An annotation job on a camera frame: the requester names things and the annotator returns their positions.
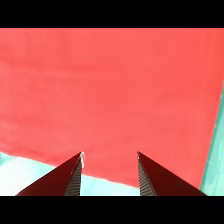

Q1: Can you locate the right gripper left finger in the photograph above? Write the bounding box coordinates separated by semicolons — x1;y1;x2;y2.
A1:
15;151;86;197

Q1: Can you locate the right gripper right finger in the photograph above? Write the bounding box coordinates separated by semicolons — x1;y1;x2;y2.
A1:
136;151;208;197

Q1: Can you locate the red T-shirt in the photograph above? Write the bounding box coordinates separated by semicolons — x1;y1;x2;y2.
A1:
0;27;224;190

